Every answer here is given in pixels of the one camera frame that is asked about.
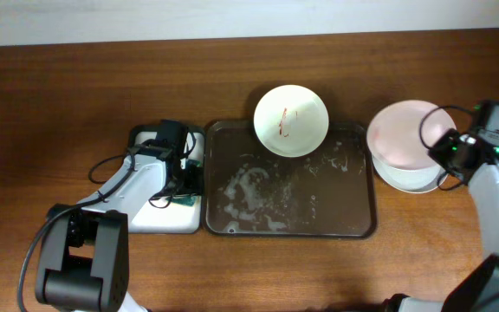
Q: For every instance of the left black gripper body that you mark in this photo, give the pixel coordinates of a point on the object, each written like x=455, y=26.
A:
x=191, y=182

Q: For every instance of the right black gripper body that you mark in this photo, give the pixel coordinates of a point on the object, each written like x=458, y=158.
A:
x=442, y=147

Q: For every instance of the green yellow sponge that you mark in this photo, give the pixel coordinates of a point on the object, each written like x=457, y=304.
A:
x=184, y=200

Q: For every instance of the pale blue plate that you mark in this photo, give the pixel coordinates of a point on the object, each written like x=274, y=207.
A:
x=411, y=181

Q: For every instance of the pink plate with red stain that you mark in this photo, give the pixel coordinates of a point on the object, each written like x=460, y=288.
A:
x=400, y=133

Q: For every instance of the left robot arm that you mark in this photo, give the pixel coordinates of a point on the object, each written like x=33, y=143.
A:
x=84, y=255

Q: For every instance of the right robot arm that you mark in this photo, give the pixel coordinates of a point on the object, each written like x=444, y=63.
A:
x=479, y=291

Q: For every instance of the white sponge tray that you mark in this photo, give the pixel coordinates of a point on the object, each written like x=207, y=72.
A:
x=161, y=216

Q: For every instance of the dark brown serving tray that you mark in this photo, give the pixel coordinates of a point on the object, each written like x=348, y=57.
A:
x=251, y=192

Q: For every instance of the cream plate with red stain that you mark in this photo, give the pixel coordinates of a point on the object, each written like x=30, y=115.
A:
x=291, y=121

